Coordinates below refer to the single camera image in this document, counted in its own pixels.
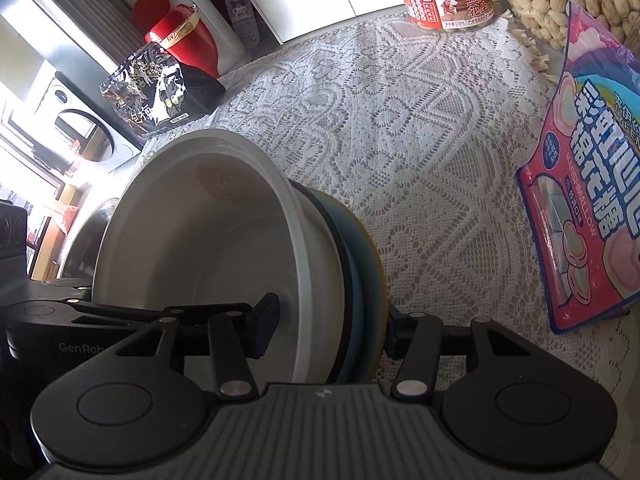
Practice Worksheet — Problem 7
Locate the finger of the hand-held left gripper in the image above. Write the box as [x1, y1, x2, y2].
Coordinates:
[30, 279, 94, 301]
[5, 299, 251, 329]

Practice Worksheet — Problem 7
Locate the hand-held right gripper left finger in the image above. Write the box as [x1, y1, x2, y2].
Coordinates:
[117, 294, 280, 401]

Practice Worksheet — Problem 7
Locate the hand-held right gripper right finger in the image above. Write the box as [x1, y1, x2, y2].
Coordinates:
[387, 305, 527, 400]

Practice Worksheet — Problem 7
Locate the stainless steel bowl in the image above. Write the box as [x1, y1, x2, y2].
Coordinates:
[60, 197, 121, 282]

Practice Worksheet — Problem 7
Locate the blue enamel bowl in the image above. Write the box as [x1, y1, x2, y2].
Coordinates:
[292, 182, 379, 386]

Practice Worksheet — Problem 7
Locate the silver washing machine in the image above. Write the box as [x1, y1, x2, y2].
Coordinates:
[30, 72, 144, 164]

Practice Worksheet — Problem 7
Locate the white lace tablecloth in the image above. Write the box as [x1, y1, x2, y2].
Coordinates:
[140, 7, 640, 397]

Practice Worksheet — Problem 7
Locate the black snack bag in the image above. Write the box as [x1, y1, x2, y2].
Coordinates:
[99, 42, 227, 139]

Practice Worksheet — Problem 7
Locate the pink marshmallow bag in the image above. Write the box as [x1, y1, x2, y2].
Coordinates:
[515, 0, 640, 336]

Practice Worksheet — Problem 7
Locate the beige curtain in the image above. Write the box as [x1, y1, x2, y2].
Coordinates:
[27, 0, 151, 62]

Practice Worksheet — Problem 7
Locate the cartoon print skateboard deck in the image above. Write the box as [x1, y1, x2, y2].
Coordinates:
[218, 0, 262, 50]

